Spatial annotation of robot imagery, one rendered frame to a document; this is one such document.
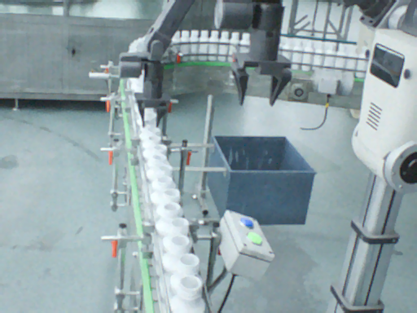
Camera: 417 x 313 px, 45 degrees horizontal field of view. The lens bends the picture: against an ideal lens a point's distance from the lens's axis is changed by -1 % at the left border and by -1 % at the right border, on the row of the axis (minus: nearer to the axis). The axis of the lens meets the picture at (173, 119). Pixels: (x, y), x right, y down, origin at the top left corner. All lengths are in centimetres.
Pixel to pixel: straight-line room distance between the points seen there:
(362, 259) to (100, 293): 143
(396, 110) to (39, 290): 192
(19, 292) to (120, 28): 260
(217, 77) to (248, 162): 94
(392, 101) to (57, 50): 358
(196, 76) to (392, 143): 168
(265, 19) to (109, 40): 363
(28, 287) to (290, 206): 141
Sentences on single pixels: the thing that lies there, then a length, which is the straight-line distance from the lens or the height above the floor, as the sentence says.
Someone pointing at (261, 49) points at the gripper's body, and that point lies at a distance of 97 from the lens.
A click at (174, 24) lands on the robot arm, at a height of 146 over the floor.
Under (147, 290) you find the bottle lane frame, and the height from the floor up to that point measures 100.
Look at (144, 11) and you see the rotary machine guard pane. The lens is 452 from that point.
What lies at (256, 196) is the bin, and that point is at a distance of 180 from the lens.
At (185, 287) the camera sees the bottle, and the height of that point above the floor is 114.
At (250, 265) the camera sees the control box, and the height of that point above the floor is 107.
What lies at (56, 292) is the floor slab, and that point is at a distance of 265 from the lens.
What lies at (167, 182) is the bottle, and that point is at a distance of 119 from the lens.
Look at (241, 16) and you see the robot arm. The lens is 94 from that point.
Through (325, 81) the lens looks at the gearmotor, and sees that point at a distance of 276.
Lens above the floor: 172
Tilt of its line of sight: 21 degrees down
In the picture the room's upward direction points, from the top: 5 degrees clockwise
